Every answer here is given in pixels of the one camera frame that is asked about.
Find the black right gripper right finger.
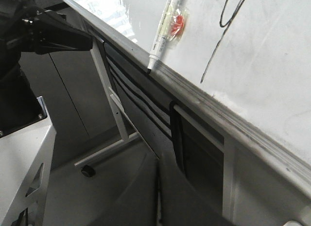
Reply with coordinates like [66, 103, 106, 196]
[159, 152, 233, 226]

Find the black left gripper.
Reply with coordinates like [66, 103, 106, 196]
[0, 0, 93, 76]

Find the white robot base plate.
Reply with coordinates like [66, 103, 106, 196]
[0, 126, 56, 226]

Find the white whiteboard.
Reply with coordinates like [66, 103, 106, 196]
[62, 0, 311, 168]

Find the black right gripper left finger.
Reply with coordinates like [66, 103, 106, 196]
[90, 153, 158, 226]

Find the aluminium whiteboard tray rail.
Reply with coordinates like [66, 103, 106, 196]
[64, 0, 311, 196]

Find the grey whiteboard stand frame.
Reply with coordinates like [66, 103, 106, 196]
[74, 38, 154, 168]

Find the white black whiteboard marker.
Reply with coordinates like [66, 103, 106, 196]
[147, 0, 188, 71]

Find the black caster knob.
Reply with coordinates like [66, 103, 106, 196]
[81, 165, 96, 178]

